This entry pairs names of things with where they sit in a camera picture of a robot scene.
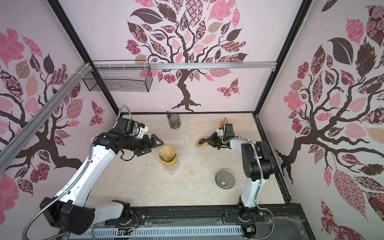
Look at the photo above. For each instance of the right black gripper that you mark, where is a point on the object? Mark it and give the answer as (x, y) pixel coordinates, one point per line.
(213, 141)

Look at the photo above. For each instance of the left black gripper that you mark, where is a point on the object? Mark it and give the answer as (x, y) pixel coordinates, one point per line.
(145, 148)

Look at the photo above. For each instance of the grey glass dripper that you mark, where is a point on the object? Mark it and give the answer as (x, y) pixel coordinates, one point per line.
(225, 179)

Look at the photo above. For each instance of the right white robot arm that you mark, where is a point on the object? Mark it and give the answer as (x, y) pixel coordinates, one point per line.
(257, 166)

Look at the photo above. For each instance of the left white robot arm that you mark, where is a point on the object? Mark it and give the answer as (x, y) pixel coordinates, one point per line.
(68, 211)

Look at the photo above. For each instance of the grey glass measuring cup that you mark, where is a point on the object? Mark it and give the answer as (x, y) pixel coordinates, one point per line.
(174, 120)

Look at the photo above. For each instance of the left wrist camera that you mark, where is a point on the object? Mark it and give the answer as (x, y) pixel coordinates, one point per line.
(129, 128)

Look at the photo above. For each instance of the black wire basket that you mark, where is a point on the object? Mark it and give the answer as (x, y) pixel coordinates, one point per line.
(119, 76)

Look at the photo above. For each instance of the rear aluminium rail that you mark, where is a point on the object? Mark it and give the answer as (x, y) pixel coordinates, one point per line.
(189, 66)

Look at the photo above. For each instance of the aluminium rail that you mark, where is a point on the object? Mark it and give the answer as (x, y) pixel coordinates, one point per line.
(11, 150)
(189, 66)

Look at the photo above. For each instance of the white slotted cable duct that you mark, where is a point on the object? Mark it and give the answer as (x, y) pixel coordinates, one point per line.
(157, 232)

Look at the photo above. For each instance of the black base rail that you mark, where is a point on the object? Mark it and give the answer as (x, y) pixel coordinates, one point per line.
(286, 222)

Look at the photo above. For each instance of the left aluminium rail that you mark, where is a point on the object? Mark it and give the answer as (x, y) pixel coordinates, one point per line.
(11, 150)

